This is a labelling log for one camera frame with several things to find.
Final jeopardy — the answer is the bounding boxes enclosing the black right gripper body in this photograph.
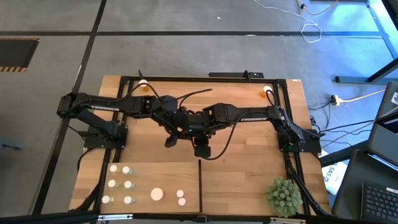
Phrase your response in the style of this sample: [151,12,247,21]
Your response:
[178,108,218,159]

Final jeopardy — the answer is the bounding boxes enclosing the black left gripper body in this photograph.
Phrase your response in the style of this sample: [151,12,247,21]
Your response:
[157,107,187,149]

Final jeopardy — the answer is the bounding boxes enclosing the black shelf divider panel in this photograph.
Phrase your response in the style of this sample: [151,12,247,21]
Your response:
[198,159,203,214]

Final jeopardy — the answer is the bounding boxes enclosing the artificial green plant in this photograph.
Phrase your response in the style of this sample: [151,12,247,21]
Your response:
[266,176,304,218]

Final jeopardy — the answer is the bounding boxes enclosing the black desk leg bar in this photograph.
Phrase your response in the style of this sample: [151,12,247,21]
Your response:
[318,139,369,167]

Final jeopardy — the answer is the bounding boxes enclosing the black stand crossbar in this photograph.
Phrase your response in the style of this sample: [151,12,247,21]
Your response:
[0,211,398,224]

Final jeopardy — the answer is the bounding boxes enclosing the black floor hatch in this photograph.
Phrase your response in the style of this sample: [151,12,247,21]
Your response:
[0,37,40,73]

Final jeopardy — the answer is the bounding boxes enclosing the black laptop with keyboard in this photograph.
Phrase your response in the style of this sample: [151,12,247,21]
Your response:
[331,149,398,224]

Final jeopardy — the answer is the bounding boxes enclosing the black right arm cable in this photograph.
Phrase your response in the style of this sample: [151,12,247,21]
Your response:
[203,89,278,161]

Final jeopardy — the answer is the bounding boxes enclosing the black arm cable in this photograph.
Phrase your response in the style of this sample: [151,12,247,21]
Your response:
[123,81,214,108]
[203,89,278,161]

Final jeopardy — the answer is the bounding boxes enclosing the black aluminium table frame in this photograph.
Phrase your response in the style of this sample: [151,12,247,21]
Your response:
[70,75,332,220]

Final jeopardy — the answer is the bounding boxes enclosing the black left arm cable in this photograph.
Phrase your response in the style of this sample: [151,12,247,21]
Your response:
[123,81,214,108]

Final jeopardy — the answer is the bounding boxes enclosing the silver metal bracket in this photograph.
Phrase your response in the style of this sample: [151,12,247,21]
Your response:
[98,213,134,220]
[269,217,307,223]

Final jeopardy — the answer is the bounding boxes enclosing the white floor cable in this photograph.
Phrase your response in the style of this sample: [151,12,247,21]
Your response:
[253,0,323,44]

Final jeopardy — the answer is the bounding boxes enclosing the thin black cable bundle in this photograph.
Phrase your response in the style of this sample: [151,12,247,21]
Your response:
[307,102,379,149]

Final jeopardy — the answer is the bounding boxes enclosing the blue-black desk frame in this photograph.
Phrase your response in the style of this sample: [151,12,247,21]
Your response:
[334,0,398,84]

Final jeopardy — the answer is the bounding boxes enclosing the white power cable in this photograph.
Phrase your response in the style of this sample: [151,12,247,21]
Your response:
[331,89,386,106]

